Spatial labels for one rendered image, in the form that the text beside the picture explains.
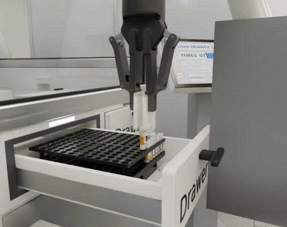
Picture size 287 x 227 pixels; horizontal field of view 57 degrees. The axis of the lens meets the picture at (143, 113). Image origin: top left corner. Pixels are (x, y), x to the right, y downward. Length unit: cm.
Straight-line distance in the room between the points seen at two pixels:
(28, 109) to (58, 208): 24
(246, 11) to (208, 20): 128
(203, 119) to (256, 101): 91
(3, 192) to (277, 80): 52
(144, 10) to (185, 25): 167
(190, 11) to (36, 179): 181
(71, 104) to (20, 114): 14
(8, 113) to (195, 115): 106
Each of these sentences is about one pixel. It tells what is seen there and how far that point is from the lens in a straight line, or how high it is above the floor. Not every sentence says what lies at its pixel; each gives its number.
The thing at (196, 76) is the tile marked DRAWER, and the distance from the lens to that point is 129.
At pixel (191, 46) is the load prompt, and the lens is 142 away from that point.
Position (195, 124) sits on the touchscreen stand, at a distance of 142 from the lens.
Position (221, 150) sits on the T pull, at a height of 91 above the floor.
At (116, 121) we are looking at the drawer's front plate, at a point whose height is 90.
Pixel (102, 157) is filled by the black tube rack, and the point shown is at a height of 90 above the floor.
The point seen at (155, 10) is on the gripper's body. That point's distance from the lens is 46.
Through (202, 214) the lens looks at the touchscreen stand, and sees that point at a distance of 163.
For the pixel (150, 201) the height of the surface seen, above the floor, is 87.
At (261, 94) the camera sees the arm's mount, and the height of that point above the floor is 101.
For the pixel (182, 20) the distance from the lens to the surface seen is 213.
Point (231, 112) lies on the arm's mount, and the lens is 53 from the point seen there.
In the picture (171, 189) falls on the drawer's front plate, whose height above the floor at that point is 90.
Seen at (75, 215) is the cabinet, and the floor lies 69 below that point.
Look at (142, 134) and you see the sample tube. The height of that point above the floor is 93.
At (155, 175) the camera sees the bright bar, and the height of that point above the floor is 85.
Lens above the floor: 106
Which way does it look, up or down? 10 degrees down
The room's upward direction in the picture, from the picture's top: straight up
